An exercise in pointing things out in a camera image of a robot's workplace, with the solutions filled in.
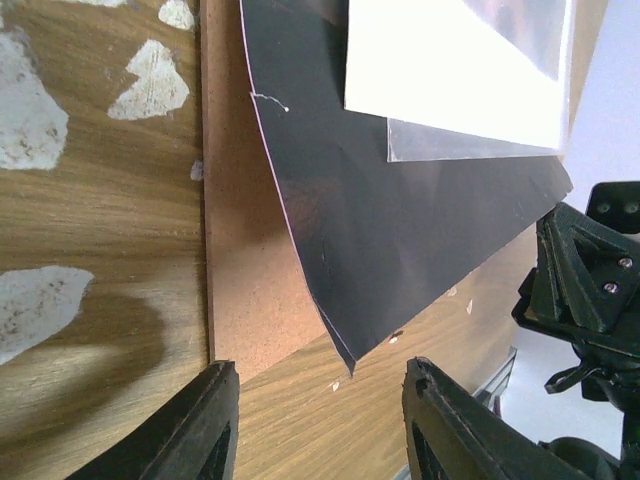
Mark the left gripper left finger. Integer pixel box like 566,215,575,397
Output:
69,361,239,479

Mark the brown fibreboard backing board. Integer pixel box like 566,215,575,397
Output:
198,0,541,381

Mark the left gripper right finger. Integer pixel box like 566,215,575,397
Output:
402,358,580,479

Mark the broken glass shards pile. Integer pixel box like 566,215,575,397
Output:
1,1,207,370

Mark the sunset landscape photo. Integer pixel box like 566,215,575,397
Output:
240,1,571,369

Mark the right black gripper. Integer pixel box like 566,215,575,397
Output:
512,181,639,414

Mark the clear plastic glazing sheet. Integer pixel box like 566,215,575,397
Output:
387,118,569,162

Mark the white paper mat border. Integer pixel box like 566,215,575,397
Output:
344,1,576,151

